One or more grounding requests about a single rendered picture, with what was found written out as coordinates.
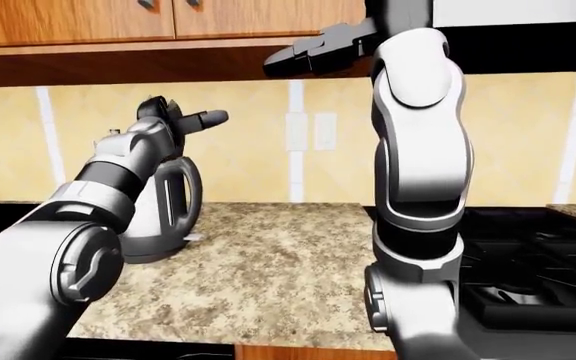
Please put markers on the wooden wall cabinet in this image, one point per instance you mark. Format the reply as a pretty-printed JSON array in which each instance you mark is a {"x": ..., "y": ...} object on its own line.
[{"x": 133, "y": 33}]

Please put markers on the wooden base cabinet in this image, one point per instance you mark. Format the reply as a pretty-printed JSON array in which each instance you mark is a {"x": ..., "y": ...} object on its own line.
[{"x": 313, "y": 353}]

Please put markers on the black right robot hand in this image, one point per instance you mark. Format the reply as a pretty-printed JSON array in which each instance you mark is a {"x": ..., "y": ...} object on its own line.
[{"x": 318, "y": 52}]

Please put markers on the black gas stove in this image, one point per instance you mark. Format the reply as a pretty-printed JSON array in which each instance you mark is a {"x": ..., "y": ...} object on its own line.
[{"x": 533, "y": 270}]

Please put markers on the silver electric kettle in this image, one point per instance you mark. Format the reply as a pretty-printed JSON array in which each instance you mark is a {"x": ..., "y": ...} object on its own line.
[{"x": 168, "y": 210}]

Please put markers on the white wall switch plate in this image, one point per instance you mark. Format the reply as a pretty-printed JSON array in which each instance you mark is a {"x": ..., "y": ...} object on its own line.
[{"x": 325, "y": 131}]

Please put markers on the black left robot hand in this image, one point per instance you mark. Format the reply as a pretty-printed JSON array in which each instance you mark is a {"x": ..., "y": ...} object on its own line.
[{"x": 178, "y": 117}]

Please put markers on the white wall outlet plate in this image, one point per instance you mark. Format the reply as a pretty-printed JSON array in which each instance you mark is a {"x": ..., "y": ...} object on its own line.
[{"x": 296, "y": 132}]

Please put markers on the range hood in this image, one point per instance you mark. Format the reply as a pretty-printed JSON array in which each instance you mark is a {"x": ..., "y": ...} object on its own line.
[{"x": 523, "y": 35}]

